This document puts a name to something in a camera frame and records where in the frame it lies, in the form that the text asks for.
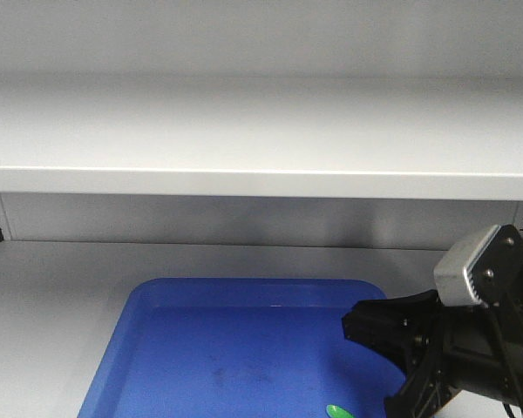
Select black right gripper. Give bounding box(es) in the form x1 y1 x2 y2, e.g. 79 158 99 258
342 270 523 417

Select green plastic spoon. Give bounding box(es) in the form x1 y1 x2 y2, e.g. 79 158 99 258
325 404 354 418

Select white cabinet shelf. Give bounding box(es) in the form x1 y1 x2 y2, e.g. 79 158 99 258
0 76 523 200

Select blue plastic tray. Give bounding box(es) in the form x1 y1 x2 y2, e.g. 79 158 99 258
79 278 404 417

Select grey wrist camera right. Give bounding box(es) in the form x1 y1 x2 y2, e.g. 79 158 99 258
433 225 523 307

